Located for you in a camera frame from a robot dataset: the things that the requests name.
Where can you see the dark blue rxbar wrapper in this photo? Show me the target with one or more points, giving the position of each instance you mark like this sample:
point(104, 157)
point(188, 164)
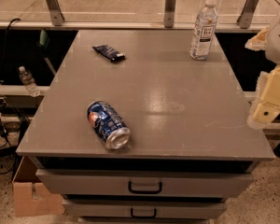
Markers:
point(108, 52)

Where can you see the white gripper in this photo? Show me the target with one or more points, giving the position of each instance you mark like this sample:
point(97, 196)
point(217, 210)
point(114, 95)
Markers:
point(267, 108)

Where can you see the blue pepsi soda can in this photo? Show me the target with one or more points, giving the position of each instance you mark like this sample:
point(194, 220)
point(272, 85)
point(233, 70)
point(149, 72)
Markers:
point(108, 125)

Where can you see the small water bottle on rail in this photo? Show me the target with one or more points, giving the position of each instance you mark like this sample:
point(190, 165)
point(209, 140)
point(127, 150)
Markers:
point(28, 81)

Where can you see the middle metal bracket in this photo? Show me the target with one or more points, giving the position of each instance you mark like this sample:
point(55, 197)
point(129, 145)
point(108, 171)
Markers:
point(169, 14)

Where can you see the upper grey drawer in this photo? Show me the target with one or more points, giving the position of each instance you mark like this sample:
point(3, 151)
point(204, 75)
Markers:
point(141, 183)

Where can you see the clear plastic water bottle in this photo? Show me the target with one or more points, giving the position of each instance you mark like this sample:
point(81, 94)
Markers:
point(204, 30)

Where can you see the lower grey drawer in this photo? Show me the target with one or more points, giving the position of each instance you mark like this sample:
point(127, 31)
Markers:
point(144, 209)

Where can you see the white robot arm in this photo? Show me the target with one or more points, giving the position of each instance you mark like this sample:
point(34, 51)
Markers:
point(272, 50)

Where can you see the metal bracket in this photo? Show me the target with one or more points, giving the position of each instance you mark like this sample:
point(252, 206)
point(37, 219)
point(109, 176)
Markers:
point(245, 19)
point(55, 12)
point(169, 14)

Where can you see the cardboard box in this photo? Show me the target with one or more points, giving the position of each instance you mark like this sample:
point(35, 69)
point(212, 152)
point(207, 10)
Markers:
point(31, 197)

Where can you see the right metal bracket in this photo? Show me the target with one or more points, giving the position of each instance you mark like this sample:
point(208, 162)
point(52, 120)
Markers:
point(245, 19)

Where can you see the left metal bracket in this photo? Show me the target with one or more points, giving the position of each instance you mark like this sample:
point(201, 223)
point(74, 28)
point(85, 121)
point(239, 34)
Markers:
point(55, 12)

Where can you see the green handled tool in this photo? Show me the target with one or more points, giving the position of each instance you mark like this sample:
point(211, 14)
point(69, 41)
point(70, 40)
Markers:
point(42, 45)

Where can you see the grey drawer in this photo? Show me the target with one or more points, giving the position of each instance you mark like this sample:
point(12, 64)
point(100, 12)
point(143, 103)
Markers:
point(141, 183)
point(144, 209)

